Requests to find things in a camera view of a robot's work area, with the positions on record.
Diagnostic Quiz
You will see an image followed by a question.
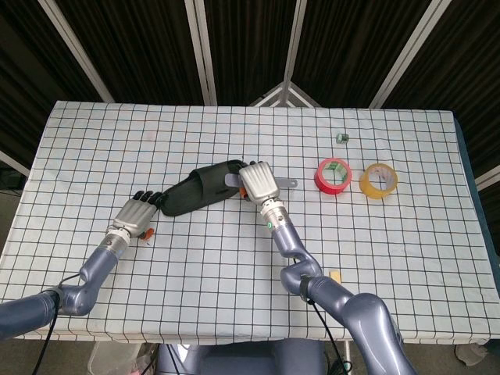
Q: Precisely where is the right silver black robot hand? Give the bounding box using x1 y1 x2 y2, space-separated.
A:
237 159 282 205

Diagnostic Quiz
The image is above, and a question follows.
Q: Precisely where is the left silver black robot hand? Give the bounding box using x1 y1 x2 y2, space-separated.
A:
112 189 167 241

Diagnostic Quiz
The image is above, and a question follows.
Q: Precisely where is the grey spatula tool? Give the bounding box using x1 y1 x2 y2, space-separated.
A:
223 173 300 189

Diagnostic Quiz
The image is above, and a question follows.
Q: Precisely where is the black rubber slipper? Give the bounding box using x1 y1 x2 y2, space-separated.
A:
159 159 248 217

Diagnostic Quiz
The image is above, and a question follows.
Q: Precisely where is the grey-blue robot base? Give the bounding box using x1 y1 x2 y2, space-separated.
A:
155 338 327 375

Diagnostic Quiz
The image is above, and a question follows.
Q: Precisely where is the red tape roll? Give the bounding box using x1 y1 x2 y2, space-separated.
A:
314 156 354 195

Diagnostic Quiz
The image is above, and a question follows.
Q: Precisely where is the white checkered tablecloth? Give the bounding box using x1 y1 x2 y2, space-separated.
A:
0 100 500 346

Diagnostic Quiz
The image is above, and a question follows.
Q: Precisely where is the yellow translucent tape roll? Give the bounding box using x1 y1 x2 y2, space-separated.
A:
359 162 400 201

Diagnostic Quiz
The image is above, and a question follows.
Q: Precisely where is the clear plastic container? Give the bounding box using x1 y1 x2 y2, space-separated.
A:
87 340 144 375

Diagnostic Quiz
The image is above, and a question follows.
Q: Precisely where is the white triangular partition frame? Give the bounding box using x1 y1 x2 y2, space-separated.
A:
248 80 322 108

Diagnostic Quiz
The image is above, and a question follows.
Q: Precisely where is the white partition frame post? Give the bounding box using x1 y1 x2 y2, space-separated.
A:
282 0 309 84
37 0 115 104
368 0 445 110
184 0 218 106

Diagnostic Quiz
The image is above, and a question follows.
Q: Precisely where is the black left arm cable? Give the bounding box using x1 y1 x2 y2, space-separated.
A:
30 273 81 375

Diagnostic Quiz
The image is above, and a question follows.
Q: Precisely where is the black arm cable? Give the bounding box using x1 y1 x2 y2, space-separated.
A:
30 273 81 375
307 299 341 375

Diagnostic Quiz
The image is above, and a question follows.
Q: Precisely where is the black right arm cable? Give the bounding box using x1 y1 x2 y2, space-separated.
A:
307 299 341 375

